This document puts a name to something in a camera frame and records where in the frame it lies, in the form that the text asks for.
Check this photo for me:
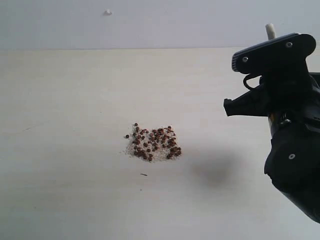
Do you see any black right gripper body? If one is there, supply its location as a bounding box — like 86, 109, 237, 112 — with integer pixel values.
223, 33, 320, 133

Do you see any white wooden paint brush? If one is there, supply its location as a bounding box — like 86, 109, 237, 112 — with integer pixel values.
265, 23, 276, 41

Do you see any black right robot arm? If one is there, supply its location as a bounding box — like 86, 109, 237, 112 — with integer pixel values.
223, 33, 320, 222

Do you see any pile of beans and rice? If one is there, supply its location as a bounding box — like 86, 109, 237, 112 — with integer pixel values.
124, 122, 183, 163

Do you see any small white wall plug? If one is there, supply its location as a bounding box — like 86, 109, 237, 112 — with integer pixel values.
103, 9, 113, 16

